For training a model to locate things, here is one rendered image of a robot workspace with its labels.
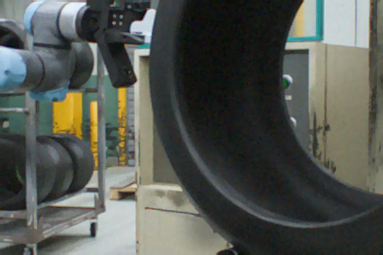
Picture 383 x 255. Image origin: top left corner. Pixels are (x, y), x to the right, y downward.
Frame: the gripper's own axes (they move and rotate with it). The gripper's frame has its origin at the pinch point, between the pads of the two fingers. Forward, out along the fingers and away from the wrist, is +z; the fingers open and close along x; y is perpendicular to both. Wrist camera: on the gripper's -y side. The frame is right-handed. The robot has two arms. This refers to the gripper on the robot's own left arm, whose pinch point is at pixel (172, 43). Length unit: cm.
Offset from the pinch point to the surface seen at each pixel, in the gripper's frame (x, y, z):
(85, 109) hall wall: 703, -127, -736
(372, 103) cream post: 28.0, -7.4, 24.8
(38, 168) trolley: 217, -93, -280
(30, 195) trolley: 207, -108, -274
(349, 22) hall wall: 838, 39, -377
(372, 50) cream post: 28.0, 2.1, 23.6
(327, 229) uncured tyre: -12.9, -21.2, 38.8
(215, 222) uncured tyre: -11.7, -24.6, 20.5
